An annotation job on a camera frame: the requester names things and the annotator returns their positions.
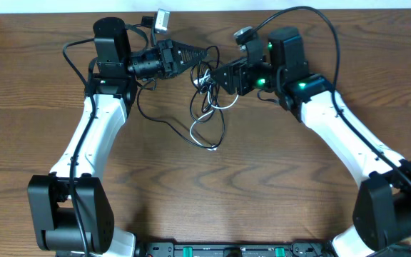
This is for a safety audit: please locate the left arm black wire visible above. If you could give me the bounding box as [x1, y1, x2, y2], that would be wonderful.
[61, 37, 98, 257]

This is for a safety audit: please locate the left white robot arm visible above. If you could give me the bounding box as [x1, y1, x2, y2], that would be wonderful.
[27, 15, 207, 256]

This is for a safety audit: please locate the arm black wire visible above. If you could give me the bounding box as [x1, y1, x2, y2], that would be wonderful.
[61, 37, 98, 257]
[253, 6, 411, 215]

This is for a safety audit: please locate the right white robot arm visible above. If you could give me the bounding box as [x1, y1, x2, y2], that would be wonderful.
[211, 26, 411, 256]

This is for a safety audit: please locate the white USB cable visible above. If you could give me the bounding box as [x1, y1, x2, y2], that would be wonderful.
[189, 69, 240, 151]

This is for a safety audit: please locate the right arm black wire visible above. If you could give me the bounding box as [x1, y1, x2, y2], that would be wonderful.
[253, 6, 411, 215]

